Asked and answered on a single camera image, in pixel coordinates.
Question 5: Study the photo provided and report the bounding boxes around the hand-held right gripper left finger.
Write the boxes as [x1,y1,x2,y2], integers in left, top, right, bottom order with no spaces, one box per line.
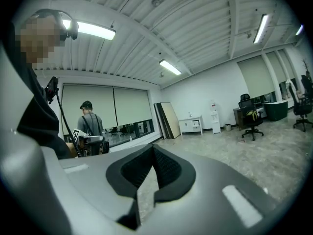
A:
[59,143,155,231]

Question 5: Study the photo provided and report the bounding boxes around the dark wooden cabinet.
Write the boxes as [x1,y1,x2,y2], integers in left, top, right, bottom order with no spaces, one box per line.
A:
[232,106,245,131]

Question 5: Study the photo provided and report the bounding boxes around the white water dispenser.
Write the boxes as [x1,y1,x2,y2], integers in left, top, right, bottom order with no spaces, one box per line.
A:
[211,110,222,134]

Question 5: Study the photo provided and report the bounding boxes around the black office chair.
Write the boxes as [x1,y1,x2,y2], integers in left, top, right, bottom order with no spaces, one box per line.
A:
[288,78,313,133]
[300,74,313,100]
[238,94,265,141]

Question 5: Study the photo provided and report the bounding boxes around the person's black shirt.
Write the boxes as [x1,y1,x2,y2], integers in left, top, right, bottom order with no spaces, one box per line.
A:
[7,57,74,160]

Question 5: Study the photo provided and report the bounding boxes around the person's left forearm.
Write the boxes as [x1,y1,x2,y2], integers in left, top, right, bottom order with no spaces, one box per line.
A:
[65,142,79,158]

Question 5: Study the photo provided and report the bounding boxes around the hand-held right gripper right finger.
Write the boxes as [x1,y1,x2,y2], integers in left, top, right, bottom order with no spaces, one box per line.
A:
[141,143,281,235]

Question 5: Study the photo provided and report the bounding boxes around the white garment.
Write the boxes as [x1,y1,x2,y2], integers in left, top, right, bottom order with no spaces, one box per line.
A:
[286,78,300,102]

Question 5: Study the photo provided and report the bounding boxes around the dark framed window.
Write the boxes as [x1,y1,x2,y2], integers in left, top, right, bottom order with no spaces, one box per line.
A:
[104,119,155,147]

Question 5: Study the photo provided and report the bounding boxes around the dark brown board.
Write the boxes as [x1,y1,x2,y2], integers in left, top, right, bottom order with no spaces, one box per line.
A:
[153,102,175,140]

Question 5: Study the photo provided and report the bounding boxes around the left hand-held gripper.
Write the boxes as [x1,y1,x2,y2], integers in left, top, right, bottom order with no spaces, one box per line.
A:
[72,128,105,144]

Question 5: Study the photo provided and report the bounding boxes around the black head-mounted camera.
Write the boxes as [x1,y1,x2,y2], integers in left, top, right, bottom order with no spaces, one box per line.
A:
[34,8,79,41]

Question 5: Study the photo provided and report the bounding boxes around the beige board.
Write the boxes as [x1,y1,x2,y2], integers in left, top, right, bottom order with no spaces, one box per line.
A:
[160,102,182,140]

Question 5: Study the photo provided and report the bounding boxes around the yellow black backpack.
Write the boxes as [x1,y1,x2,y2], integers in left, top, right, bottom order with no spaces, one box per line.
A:
[246,110,259,123]

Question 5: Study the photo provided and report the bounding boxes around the black red chest device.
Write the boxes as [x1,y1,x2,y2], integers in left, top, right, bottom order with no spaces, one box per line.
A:
[43,76,60,105]

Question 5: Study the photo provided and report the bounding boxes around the white roller blind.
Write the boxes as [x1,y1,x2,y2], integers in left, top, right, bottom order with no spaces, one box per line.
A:
[62,84,115,135]
[265,51,287,85]
[277,48,296,81]
[113,87,153,127]
[236,55,276,99]

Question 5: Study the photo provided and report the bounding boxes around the person's head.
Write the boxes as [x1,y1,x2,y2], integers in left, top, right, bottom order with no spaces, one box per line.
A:
[19,16,62,70]

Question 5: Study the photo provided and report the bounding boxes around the white vanity cabinet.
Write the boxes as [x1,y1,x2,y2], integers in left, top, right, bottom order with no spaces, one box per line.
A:
[178,115,204,136]

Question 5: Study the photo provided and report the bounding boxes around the dark green round sofa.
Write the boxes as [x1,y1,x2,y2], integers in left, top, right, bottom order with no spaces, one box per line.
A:
[263,100,289,122]

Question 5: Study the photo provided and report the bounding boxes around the dark coat rack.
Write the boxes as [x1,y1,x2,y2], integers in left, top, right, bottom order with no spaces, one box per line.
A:
[302,59,311,77]

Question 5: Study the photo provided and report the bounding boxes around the white ceramic sink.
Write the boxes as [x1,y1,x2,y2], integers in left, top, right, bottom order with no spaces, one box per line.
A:
[178,115,203,121]

